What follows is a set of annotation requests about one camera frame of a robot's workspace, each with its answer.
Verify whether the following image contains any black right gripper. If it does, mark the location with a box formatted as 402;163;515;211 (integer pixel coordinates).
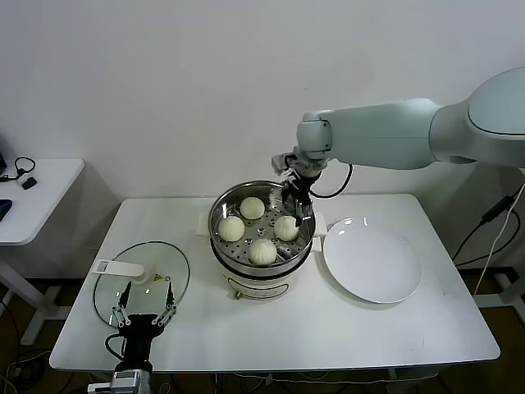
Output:
281;176;315;229

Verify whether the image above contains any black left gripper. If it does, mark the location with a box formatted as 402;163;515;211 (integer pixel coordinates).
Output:
109;277;178;362

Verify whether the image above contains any white steamed baozi bun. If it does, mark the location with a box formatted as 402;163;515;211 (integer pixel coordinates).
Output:
240;196;266;220
217;216;246;242
273;215;300;242
249;237;276;266

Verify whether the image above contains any stainless steel steamer basket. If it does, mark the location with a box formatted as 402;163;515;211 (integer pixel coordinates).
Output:
195;179;329;277

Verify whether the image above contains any white electric pot base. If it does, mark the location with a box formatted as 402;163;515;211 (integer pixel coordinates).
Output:
211;236;323;304

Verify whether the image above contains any white round plate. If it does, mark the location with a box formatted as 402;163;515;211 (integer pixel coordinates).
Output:
322;217;423;305

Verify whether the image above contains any white side table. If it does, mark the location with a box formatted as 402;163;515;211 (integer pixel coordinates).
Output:
0;158;86;346

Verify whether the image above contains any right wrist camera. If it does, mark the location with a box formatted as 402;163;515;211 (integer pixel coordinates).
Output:
271;152;299;172

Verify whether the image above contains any glass lid with white handle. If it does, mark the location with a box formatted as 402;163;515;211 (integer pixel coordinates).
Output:
93;241;191;328

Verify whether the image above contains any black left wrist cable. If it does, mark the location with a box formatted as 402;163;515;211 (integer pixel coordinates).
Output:
105;332;126;360

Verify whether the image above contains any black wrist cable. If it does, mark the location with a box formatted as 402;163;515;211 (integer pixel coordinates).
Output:
309;163;354;198
105;332;126;360

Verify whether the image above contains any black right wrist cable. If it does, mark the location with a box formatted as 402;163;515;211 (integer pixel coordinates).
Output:
309;163;354;198

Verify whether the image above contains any white floor cable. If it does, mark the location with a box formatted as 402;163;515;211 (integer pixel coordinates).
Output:
7;349;49;377

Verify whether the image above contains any black cable with adapter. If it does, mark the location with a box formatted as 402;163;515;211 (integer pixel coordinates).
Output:
0;157;39;191

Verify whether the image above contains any white hanging cable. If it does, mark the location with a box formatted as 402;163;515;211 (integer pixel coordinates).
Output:
473;200;522;297

